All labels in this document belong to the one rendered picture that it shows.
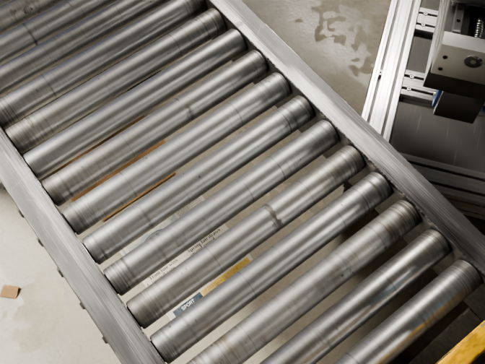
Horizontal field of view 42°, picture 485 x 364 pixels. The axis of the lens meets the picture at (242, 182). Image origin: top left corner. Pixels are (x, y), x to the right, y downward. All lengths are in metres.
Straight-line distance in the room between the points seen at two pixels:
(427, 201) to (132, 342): 0.50
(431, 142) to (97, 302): 1.12
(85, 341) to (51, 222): 0.81
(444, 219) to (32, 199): 0.66
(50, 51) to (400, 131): 1.00
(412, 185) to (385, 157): 0.06
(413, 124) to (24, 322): 1.22
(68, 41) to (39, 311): 0.88
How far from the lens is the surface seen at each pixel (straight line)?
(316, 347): 0.93
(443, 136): 1.82
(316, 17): 2.30
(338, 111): 1.09
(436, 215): 1.03
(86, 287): 0.98
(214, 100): 1.12
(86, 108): 1.15
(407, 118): 1.83
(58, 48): 1.23
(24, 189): 1.08
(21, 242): 1.96
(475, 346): 0.95
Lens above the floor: 1.70
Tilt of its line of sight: 63 degrees down
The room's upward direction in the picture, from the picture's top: 3 degrees counter-clockwise
